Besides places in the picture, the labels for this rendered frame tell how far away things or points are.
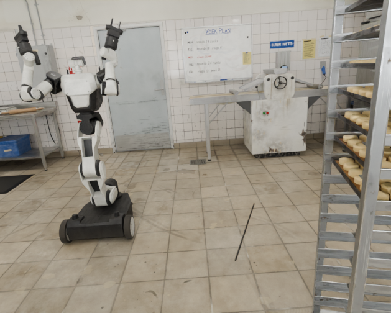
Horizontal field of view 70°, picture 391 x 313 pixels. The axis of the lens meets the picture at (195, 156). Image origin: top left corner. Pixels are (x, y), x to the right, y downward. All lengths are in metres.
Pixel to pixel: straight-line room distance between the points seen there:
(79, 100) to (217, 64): 2.94
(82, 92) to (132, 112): 2.72
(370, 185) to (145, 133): 4.50
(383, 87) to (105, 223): 2.15
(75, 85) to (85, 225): 1.12
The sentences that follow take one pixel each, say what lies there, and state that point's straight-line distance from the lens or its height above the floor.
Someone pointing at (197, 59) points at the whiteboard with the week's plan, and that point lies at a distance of 4.85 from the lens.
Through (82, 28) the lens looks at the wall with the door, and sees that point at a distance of 5.18.
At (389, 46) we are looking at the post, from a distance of 0.78.
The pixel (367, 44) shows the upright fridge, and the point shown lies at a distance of 4.29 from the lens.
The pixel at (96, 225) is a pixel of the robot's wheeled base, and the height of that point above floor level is 0.18.
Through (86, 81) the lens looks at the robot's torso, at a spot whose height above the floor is 1.30.
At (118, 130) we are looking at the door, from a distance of 5.15.
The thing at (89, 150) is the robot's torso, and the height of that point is 0.76.
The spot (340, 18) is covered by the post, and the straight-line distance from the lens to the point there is 1.22.
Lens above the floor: 1.34
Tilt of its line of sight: 17 degrees down
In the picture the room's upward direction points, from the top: 4 degrees counter-clockwise
